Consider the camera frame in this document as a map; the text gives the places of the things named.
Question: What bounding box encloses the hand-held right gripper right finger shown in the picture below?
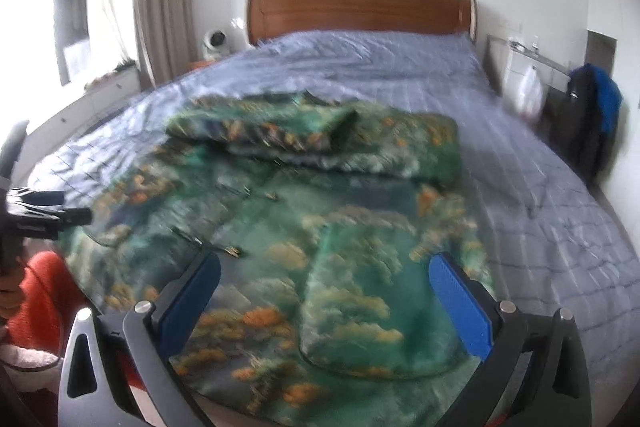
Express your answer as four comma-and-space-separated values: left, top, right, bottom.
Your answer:
429, 252, 593, 427

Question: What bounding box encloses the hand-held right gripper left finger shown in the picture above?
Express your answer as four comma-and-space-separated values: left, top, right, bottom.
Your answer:
57, 251, 222, 427

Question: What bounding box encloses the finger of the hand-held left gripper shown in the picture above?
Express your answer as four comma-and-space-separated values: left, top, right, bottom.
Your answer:
60, 206, 93, 228

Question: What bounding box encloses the green printed jacket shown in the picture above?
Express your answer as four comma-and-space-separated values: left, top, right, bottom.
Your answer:
65, 91, 496, 427

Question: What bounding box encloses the person's left hand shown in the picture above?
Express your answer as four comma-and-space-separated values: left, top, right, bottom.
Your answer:
0, 274, 23, 323

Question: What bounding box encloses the white windowsill cabinet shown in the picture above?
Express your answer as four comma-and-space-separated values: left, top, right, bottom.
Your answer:
25, 67, 143, 142

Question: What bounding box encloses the bed with blue checked sheet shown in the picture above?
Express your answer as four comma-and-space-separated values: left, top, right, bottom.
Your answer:
27, 31, 640, 388

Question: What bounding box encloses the window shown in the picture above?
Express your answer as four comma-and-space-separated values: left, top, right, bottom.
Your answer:
30, 0, 101, 88

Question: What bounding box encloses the white sheer curtain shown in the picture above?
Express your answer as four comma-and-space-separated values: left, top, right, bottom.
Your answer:
85, 0, 141, 62

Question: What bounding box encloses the black hanging jacket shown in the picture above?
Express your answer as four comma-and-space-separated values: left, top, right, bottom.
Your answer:
565, 66, 613, 182

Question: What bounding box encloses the white plastic bag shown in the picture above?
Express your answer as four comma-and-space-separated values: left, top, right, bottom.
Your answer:
517, 68, 543, 118

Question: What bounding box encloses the white round fan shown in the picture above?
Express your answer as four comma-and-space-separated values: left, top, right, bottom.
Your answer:
201, 28, 232, 59

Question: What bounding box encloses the grey desk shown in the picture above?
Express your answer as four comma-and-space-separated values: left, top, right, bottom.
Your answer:
485, 34, 571, 118

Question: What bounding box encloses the blue hanging garment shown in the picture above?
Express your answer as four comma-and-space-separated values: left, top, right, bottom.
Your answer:
582, 64, 623, 135

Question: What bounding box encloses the wooden headboard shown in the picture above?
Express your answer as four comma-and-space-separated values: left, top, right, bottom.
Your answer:
246, 0, 477, 48

